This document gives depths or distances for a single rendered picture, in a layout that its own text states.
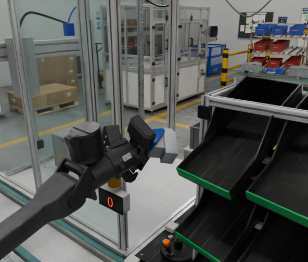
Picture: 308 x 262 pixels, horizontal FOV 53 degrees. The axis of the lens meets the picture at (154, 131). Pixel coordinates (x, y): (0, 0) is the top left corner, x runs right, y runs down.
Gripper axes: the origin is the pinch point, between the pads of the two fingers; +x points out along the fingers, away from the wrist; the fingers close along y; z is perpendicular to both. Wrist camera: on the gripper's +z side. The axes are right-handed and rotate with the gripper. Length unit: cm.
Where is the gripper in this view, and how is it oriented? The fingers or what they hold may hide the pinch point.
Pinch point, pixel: (150, 142)
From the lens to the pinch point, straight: 69.8
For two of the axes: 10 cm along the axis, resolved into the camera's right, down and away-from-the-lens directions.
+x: 7.2, -3.9, 5.8
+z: -6.4, -6.9, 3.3
